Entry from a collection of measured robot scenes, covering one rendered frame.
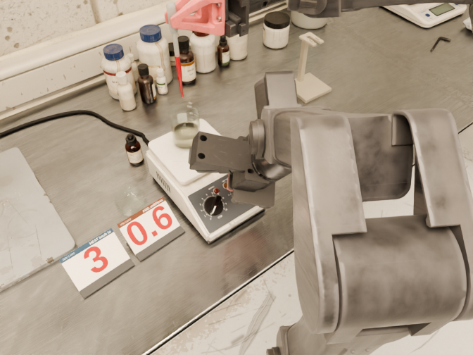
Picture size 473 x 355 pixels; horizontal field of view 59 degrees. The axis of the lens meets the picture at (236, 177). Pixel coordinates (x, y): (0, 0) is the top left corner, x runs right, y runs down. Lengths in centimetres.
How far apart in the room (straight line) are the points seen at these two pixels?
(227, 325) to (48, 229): 35
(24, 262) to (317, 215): 60
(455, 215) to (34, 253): 65
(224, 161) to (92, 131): 46
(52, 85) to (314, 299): 90
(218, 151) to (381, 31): 84
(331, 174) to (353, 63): 92
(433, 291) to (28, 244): 65
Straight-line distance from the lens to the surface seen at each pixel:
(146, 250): 72
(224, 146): 56
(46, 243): 77
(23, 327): 72
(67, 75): 105
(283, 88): 54
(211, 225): 69
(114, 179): 83
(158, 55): 99
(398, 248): 24
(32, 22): 103
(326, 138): 24
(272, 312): 66
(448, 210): 25
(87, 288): 71
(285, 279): 68
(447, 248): 25
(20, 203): 84
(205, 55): 104
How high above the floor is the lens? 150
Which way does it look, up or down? 48 degrees down
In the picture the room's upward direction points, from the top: straight up
